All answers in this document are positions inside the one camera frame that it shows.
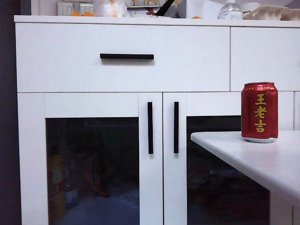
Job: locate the white box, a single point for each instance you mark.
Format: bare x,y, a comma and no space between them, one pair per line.
204,8

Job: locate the red herbal tea can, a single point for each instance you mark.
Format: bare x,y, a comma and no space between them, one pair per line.
257,112

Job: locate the black kitchen utensil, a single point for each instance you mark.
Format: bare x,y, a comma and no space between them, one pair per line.
165,7

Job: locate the small orange object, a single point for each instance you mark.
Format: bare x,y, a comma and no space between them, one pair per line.
197,17

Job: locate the wide white drawer front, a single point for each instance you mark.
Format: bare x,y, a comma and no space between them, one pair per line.
58,58

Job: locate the white cabinet body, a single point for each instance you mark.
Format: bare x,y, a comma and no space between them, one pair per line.
117,20

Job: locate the white enamel tray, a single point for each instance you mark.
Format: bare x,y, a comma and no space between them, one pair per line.
140,11

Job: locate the orange fruit piece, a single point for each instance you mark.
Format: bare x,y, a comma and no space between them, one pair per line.
75,14
89,14

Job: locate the yellow detergent bottle green cap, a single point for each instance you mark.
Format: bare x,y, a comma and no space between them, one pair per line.
56,187

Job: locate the translucent plastic bag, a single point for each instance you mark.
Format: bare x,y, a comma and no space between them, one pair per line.
107,8

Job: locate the white wall switch panel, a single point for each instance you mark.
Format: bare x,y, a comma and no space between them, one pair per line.
86,8
64,9

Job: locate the clear plastic water bottle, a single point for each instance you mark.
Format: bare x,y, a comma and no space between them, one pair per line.
230,11

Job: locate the white glass cabinet door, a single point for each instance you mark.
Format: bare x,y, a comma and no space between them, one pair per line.
168,187
30,164

